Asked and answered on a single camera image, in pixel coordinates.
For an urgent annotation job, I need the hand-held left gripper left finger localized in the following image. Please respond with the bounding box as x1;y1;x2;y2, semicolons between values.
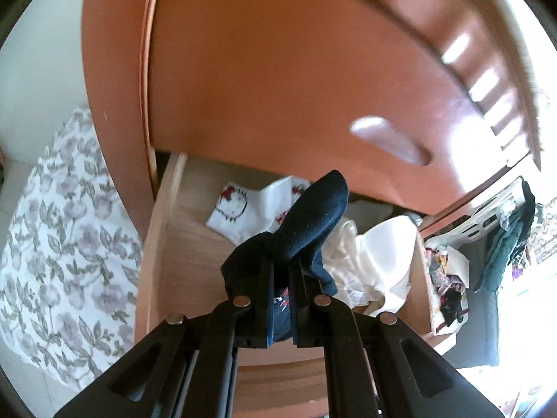
54;257;273;418

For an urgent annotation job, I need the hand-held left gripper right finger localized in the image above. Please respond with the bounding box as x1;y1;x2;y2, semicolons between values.
289;263;501;418

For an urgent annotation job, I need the navy sock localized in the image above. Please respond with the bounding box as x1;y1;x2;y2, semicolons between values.
221;170;351;345

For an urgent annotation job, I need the white printed sock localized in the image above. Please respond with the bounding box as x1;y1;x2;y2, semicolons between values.
206;175;313;245

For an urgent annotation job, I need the cream satin underwear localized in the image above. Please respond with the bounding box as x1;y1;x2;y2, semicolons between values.
321;219;388;316

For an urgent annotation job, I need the closed wooden drawer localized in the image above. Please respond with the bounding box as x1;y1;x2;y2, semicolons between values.
146;0;529;218

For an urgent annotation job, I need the pile of colourful toys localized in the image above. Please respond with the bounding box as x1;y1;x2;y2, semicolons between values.
425;246;471;297

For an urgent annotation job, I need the black toy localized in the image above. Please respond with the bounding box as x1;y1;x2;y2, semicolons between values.
439;289;468;327

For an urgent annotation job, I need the white paper sheet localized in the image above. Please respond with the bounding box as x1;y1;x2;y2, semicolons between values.
444;246;471;277

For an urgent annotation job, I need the grey sofa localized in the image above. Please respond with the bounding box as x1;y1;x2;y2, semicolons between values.
453;287;501;369

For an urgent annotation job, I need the white plastic laundry basket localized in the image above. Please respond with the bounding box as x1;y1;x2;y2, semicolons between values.
424;176;525;249

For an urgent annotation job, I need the floral blanket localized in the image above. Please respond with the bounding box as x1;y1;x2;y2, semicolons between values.
0;108;144;390

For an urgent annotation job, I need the teal jacket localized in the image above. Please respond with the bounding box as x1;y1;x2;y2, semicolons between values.
473;209;529;293

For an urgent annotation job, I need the black jacket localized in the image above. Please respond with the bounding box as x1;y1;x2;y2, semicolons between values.
518;180;537;231

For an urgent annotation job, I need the patterned brown curtain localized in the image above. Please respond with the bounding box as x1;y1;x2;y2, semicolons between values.
533;198;557;266

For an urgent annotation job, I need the wooden nightstand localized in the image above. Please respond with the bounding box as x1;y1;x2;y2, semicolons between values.
82;0;544;227

